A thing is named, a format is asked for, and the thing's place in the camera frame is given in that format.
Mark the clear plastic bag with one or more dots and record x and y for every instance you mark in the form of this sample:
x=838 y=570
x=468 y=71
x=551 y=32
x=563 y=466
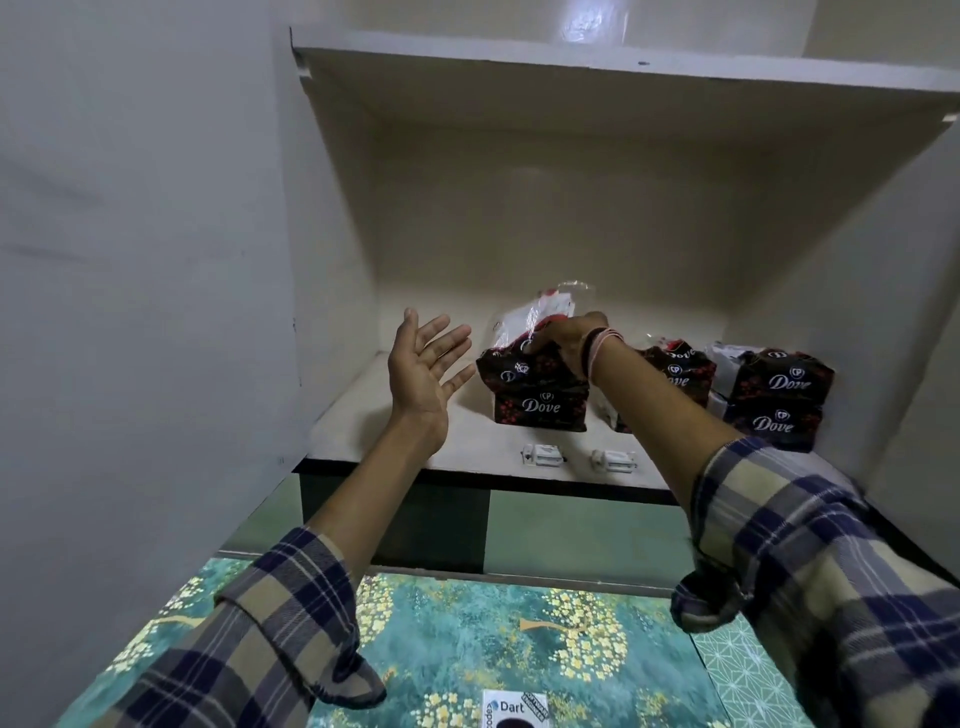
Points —
x=536 y=313

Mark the white concrete wall shelf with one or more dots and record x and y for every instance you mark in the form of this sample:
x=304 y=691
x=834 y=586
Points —
x=600 y=75

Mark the person's left forearm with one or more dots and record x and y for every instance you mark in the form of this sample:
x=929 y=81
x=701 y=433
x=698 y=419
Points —
x=360 y=495

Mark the person's left hand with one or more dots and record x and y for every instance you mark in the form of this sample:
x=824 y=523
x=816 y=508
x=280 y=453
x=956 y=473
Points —
x=416 y=382

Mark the red thread wristband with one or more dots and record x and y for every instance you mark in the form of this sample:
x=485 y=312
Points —
x=600 y=349

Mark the black floral soap packet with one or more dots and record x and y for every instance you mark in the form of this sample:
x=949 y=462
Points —
x=536 y=394
x=686 y=371
x=776 y=426
x=787 y=379

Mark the teal patterned mat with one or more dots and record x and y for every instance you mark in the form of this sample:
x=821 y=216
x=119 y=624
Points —
x=750 y=682

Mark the person's right forearm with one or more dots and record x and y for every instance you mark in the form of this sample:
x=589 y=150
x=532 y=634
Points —
x=675 y=442

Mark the green floral bedsheet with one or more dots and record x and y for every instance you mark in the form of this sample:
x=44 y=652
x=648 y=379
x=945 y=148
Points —
x=480 y=645

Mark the white printed card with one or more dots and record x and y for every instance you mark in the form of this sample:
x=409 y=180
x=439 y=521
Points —
x=516 y=709

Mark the person's right fingers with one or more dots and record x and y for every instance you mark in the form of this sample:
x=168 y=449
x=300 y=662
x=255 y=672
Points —
x=541 y=341

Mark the person's left little finger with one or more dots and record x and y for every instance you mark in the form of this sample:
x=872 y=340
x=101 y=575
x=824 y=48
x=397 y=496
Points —
x=462 y=385

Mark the person's right hand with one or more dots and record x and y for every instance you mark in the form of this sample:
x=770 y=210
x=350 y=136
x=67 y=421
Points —
x=571 y=343

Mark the small white latch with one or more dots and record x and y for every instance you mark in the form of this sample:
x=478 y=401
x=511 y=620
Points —
x=544 y=454
x=615 y=461

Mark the person's left thumb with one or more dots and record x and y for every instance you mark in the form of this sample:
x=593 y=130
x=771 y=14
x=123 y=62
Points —
x=406 y=334

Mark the person's left middle finger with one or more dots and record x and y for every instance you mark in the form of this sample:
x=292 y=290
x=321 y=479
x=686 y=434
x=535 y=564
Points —
x=452 y=345

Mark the white packet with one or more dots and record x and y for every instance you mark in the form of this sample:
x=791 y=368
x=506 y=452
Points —
x=724 y=358

